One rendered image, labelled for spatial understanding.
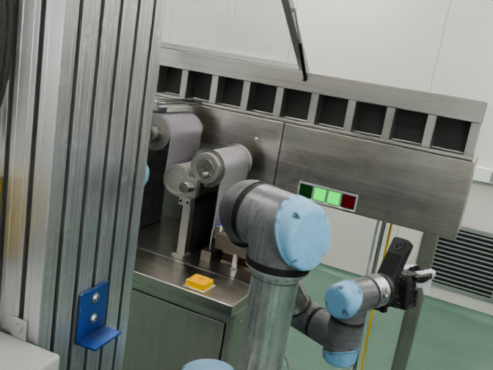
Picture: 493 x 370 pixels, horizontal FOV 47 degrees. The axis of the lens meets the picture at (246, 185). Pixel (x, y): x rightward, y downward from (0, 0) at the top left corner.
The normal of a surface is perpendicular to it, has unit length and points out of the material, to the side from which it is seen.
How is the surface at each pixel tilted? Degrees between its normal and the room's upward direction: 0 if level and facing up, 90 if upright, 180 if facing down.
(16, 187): 90
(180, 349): 90
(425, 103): 90
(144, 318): 90
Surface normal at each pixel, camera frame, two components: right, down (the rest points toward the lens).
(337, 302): -0.73, 0.04
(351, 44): -0.42, 0.14
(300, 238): 0.68, 0.14
